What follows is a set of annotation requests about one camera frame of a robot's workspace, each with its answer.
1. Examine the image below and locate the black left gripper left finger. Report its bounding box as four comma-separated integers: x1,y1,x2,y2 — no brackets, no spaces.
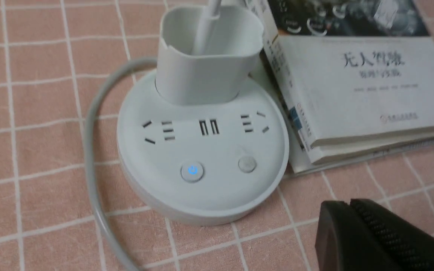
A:
315,200,410,271

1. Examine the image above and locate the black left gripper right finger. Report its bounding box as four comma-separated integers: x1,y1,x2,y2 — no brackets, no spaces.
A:
350,199,434,271

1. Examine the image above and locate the white desk lamp with base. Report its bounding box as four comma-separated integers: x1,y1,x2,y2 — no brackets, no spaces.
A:
116,5,289,226

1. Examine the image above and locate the bottom thin book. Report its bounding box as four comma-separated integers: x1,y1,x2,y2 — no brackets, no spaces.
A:
249,62,434,175

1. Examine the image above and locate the top white autonomous driving book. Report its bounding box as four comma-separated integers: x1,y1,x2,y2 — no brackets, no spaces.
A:
255,0,434,148

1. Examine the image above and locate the middle white book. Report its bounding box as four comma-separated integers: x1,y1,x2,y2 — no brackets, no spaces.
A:
253,0,434,165

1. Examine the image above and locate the pink checkered tablecloth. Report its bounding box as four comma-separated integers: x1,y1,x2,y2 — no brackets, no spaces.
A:
0,0,434,271

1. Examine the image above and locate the white lamp power cable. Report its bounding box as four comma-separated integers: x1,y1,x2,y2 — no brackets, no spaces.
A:
84,57,158,271

